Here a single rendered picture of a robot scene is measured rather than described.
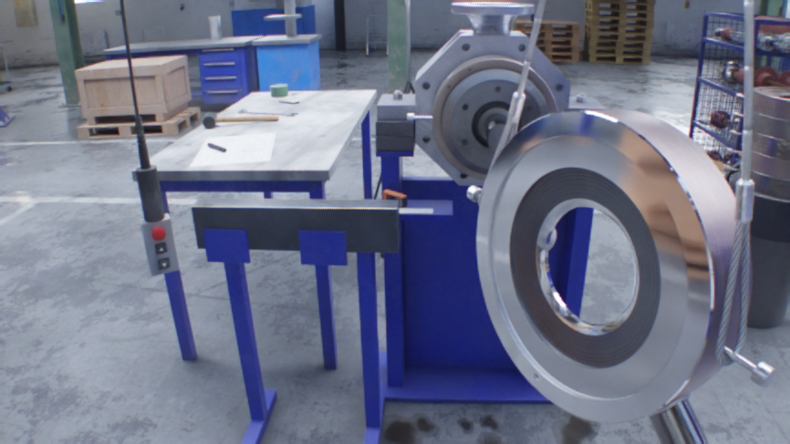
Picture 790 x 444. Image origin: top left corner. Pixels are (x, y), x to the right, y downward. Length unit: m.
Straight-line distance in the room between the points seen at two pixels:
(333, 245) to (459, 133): 0.49
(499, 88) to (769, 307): 1.85
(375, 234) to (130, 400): 1.29
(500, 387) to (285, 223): 1.09
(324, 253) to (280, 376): 0.85
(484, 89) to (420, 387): 1.19
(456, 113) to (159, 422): 1.56
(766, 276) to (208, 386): 2.48
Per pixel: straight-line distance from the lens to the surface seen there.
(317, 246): 1.73
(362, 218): 1.68
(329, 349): 2.41
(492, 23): 1.84
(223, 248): 1.82
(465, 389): 2.32
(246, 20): 12.56
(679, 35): 14.15
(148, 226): 1.30
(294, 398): 2.34
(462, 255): 2.15
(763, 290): 2.99
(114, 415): 2.47
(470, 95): 1.68
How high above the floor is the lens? 1.49
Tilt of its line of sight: 23 degrees down
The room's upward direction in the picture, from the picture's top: 1 degrees counter-clockwise
